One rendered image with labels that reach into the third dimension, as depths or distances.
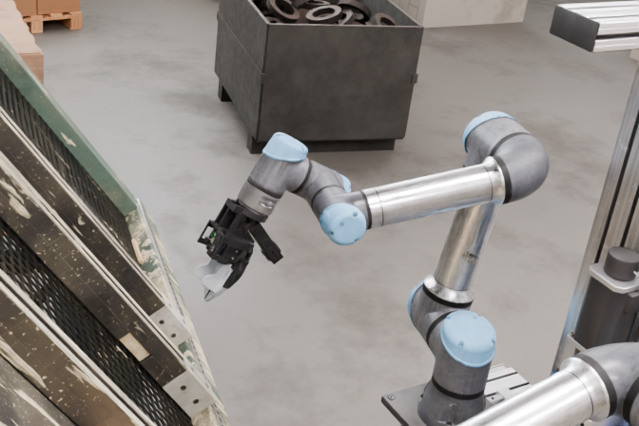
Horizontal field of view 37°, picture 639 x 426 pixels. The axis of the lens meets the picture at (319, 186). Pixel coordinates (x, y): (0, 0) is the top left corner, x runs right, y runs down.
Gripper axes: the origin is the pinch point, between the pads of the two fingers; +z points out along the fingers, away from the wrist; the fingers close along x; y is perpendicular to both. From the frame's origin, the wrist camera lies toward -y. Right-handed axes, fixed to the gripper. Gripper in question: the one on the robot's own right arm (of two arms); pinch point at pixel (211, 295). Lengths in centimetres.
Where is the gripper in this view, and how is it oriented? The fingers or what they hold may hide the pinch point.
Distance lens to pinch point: 191.4
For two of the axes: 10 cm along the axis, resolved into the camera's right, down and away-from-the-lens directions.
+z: -5.0, 8.5, 1.6
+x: 4.9, 4.4, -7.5
